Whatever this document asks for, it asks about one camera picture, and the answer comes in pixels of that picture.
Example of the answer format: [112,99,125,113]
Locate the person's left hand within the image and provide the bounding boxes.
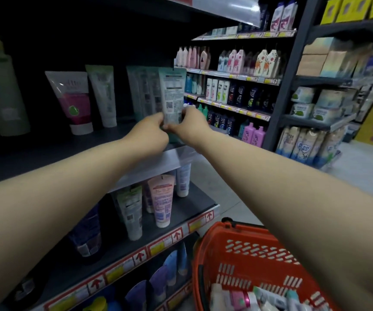
[122,112,170,161]

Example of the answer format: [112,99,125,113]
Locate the person's right hand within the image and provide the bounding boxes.
[163,106,214,149]

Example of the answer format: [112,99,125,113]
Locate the teal cleanser tube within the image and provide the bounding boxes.
[158,67,187,125]

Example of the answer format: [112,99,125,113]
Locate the person's left forearm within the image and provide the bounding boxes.
[0,136,142,311]

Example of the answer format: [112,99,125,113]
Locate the person's right forearm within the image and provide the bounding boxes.
[199,129,373,311]

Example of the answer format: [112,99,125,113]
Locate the group of teal tubes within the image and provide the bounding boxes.
[126,65,162,122]

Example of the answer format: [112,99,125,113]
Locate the row of light blue bottles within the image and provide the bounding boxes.
[185,74,206,96]

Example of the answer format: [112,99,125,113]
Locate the row of dark blue bottles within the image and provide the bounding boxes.
[206,110,239,136]

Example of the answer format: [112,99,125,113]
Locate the small white cleanser tube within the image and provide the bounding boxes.
[175,163,192,198]

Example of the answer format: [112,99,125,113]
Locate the row of white shampoo bottles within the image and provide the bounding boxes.
[205,78,231,105]

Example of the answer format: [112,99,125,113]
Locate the white green cleanser tube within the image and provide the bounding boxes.
[85,65,118,128]

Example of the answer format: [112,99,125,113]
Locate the row of pale pink bottles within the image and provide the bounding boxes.
[175,46,212,71]

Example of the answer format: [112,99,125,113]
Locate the pale pink tube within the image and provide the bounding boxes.
[142,181,155,214]

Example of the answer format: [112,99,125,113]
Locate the dark store shelf unit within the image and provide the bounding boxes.
[0,0,221,311]

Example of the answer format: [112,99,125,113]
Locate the row of black shampoo bottles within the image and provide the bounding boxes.
[227,82,275,113]

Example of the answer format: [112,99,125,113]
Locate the white pink cleanser tube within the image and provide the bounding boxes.
[45,71,94,136]

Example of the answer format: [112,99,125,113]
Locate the white grey cleanser tube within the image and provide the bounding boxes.
[115,186,143,241]

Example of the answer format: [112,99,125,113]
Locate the row of flowered white bottles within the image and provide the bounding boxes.
[217,48,282,78]

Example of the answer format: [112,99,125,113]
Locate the dark grey shelf rack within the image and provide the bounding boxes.
[262,0,373,153]

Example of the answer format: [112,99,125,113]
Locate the hanging clear sign panel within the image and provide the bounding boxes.
[159,0,261,28]

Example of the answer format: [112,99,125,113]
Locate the red white price strip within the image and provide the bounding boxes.
[43,205,220,311]

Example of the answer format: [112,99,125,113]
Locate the dark blue cleanser tube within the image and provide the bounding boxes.
[68,204,103,260]

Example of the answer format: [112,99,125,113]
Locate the row of cream refill pouches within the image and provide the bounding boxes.
[275,125,348,169]

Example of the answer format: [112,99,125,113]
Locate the red shopping basket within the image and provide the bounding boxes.
[192,217,340,311]

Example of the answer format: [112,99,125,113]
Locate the row of blue tubes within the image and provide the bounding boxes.
[124,242,190,311]

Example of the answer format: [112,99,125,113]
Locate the stack of white tissue packs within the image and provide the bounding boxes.
[290,86,358,124]

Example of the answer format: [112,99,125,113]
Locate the white pink tall bottle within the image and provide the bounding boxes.
[270,1,285,32]
[279,0,299,32]

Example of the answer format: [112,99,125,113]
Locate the large pale green tube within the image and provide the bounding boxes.
[0,36,31,137]

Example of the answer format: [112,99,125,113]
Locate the stack of beige boxes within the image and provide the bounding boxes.
[296,37,373,79]

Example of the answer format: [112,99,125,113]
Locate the pink capped tube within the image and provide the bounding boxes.
[229,290,259,311]

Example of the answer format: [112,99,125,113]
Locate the yellow green bottle cap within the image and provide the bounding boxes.
[82,296,108,311]

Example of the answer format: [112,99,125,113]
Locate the teal packet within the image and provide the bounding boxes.
[285,289,301,311]

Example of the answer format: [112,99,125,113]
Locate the black tube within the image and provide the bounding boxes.
[10,272,46,309]

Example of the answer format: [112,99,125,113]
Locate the row of yellow boxes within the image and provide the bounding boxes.
[320,0,373,25]

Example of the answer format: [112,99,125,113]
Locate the clear shelf edge rail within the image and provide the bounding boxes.
[108,146,201,193]

